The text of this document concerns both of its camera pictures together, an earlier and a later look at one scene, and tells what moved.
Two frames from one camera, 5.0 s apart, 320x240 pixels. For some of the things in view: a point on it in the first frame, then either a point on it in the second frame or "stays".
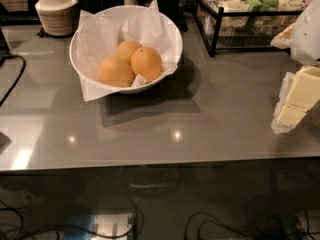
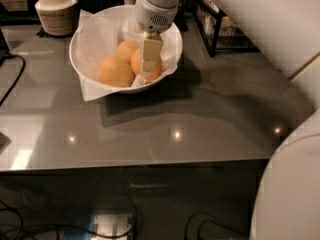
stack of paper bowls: [56, 11] stays
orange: [146, 62] stays
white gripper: [307, 35] → [152, 16]
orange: [125, 48] stays
